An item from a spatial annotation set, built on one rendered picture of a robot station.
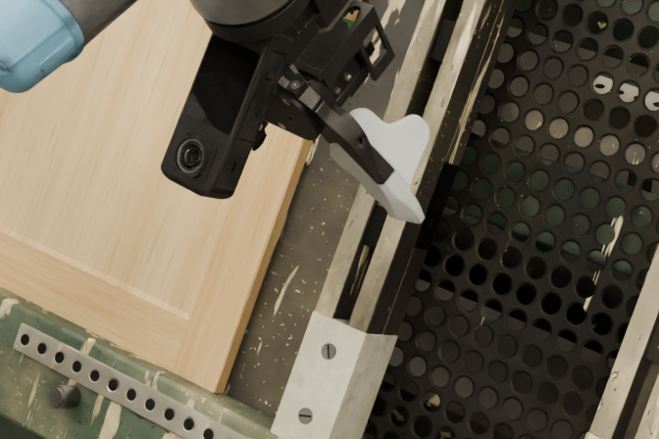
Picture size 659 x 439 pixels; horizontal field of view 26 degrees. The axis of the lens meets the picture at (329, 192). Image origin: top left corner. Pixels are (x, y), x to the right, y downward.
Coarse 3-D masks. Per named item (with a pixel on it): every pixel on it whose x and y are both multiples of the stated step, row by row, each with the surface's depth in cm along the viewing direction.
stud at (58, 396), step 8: (48, 392) 148; (56, 392) 148; (64, 392) 147; (72, 392) 148; (48, 400) 148; (56, 400) 147; (64, 400) 147; (72, 400) 148; (56, 408) 148; (64, 408) 148; (72, 408) 149
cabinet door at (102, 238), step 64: (64, 64) 160; (128, 64) 156; (192, 64) 152; (0, 128) 163; (64, 128) 159; (128, 128) 155; (0, 192) 162; (64, 192) 158; (128, 192) 154; (192, 192) 150; (256, 192) 146; (0, 256) 161; (64, 256) 157; (128, 256) 153; (192, 256) 149; (256, 256) 145; (128, 320) 152; (192, 320) 148
